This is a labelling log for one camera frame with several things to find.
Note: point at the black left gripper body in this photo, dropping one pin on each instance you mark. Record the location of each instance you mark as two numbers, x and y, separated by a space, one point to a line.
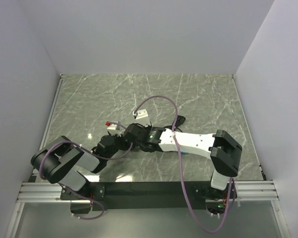
119 144

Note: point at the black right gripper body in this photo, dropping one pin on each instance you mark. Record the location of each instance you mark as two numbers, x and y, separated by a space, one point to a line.
149 128

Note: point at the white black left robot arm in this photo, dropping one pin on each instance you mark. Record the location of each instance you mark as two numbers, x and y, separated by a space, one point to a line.
55 162

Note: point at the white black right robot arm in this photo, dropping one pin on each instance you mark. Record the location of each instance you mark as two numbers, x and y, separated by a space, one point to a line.
221 148

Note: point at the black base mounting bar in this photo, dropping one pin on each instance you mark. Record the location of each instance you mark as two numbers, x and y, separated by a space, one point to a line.
103 196

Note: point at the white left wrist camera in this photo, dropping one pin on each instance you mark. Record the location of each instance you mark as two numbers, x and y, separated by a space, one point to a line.
115 128

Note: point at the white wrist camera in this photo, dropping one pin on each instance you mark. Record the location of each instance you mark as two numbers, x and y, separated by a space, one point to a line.
115 128
141 117

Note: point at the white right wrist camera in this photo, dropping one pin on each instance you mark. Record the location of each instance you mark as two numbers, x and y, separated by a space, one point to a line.
141 117

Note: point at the aluminium frame rail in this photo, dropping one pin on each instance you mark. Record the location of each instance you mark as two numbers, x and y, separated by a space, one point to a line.
36 192

